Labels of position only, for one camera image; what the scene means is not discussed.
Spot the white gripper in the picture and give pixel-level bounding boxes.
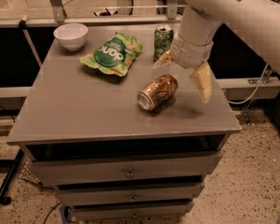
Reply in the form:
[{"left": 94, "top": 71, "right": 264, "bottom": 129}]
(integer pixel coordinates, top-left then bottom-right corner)
[{"left": 153, "top": 35, "right": 213, "bottom": 104}]

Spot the orange soda can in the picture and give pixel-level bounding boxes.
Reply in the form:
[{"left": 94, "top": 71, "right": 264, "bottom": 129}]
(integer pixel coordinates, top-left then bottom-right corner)
[{"left": 137, "top": 75, "right": 178, "bottom": 111}]

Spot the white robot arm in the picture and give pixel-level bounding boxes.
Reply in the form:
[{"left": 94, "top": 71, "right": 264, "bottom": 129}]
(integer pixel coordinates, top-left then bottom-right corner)
[{"left": 154, "top": 0, "right": 280, "bottom": 103}]

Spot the green soda can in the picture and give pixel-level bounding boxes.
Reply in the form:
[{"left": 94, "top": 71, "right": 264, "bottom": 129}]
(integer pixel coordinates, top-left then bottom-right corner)
[{"left": 154, "top": 24, "right": 174, "bottom": 62}]

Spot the green chip bag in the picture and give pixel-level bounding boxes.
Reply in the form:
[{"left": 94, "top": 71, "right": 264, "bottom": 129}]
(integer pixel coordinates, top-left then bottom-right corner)
[{"left": 79, "top": 32, "right": 143, "bottom": 77}]

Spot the grey drawer cabinet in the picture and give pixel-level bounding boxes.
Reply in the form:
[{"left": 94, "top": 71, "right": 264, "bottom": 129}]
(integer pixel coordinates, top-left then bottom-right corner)
[{"left": 7, "top": 24, "right": 240, "bottom": 212}]

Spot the white bowl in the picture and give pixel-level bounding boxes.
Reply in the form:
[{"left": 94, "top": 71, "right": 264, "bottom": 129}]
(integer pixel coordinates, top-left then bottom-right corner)
[{"left": 53, "top": 23, "right": 88, "bottom": 51}]

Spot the grey metal railing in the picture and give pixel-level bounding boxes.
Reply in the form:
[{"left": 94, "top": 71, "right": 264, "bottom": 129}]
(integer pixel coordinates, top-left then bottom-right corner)
[{"left": 0, "top": 0, "right": 186, "bottom": 27}]

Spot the top grey drawer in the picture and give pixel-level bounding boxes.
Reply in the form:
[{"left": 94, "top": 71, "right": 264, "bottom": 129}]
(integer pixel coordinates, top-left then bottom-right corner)
[{"left": 29, "top": 151, "right": 223, "bottom": 186}]

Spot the grey drawer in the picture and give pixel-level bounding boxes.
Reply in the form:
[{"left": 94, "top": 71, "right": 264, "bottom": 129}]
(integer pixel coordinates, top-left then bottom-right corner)
[
  {"left": 56, "top": 182, "right": 204, "bottom": 206},
  {"left": 74, "top": 200, "right": 193, "bottom": 220},
  {"left": 29, "top": 151, "right": 223, "bottom": 186}
]

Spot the middle grey drawer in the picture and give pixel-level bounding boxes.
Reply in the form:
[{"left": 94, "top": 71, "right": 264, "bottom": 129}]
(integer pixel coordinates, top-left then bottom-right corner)
[{"left": 56, "top": 182, "right": 204, "bottom": 206}]

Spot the bottom grey drawer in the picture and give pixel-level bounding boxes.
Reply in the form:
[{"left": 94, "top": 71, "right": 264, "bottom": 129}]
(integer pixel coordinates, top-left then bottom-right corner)
[{"left": 74, "top": 200, "right": 193, "bottom": 220}]

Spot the black floor stand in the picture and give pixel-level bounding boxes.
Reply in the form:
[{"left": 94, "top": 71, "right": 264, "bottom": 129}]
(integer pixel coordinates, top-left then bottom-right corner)
[{"left": 0, "top": 150, "right": 23, "bottom": 205}]

